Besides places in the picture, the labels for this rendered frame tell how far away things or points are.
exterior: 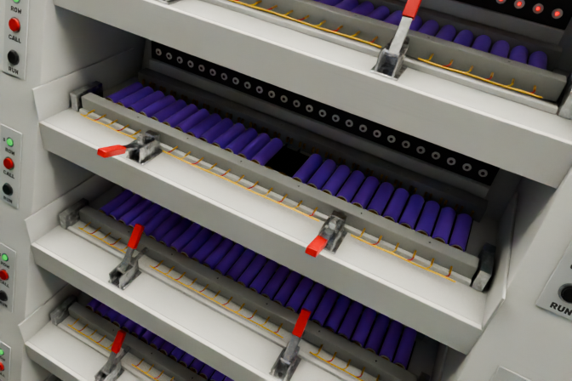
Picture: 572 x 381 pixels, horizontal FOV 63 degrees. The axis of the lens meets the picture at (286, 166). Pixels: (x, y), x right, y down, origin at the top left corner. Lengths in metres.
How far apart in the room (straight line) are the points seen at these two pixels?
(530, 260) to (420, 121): 0.16
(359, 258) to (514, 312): 0.16
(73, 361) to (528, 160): 0.74
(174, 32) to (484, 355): 0.47
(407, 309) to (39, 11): 0.57
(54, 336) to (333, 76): 0.68
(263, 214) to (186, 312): 0.21
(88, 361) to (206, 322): 0.28
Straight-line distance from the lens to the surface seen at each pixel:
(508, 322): 0.52
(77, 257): 0.78
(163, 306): 0.70
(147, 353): 0.86
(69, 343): 0.93
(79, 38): 0.73
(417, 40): 0.52
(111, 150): 0.57
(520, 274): 0.50
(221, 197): 0.57
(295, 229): 0.54
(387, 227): 0.55
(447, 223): 0.59
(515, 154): 0.46
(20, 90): 0.74
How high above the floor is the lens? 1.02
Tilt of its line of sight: 22 degrees down
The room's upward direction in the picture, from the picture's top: 16 degrees clockwise
